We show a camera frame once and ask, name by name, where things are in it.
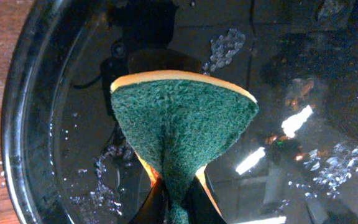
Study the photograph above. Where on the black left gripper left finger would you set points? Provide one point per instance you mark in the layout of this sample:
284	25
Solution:
153	209

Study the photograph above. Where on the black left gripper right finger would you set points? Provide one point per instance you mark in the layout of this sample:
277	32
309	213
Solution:
199	207

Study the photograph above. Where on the yellow green sponge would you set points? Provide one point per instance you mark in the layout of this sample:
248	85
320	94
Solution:
177	123

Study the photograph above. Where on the round black tray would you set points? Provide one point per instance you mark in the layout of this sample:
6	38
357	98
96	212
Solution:
64	155

